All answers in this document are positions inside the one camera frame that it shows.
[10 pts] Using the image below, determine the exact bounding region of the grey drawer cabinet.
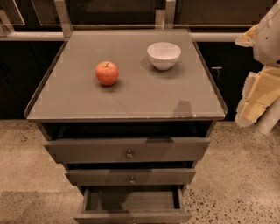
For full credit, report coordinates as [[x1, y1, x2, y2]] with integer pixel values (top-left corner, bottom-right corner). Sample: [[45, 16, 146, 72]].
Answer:
[[24, 28, 228, 187]]

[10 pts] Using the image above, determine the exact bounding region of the grey top drawer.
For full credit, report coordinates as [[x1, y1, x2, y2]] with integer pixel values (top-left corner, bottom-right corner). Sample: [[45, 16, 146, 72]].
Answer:
[[45, 137, 210, 164]]

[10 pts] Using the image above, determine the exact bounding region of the grey bottom drawer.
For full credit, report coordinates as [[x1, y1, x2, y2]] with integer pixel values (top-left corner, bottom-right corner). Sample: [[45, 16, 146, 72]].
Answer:
[[74, 185, 192, 224]]

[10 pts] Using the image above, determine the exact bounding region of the grey drawer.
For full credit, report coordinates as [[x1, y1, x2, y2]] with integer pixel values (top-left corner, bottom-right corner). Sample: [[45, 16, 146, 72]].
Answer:
[[45, 137, 210, 164], [66, 168, 196, 186], [74, 185, 192, 224]]

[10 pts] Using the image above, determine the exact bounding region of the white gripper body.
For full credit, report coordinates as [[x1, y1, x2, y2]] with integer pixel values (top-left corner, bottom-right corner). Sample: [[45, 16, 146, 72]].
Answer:
[[253, 1, 280, 67]]

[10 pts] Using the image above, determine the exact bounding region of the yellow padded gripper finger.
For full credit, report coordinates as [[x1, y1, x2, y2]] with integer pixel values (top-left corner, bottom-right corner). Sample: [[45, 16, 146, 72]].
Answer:
[[234, 66, 280, 127]]

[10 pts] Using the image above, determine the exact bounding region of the red apple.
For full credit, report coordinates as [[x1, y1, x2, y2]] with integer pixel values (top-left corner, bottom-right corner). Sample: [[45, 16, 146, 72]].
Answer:
[[95, 61, 119, 87]]

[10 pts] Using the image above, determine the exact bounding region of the grey middle drawer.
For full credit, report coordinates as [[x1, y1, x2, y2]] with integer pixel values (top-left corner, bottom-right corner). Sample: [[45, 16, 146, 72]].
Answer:
[[66, 168, 196, 186]]

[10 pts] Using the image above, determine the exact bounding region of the metal railing frame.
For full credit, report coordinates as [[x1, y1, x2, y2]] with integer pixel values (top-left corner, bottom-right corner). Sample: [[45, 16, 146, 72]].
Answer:
[[0, 0, 280, 42]]

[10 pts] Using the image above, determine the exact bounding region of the white ceramic bowl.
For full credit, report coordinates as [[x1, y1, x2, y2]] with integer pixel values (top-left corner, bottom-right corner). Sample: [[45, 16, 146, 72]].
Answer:
[[147, 42, 181, 71]]

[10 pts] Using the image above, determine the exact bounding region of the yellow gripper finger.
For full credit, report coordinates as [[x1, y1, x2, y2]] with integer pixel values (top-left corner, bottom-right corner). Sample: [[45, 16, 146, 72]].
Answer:
[[235, 24, 258, 47]]

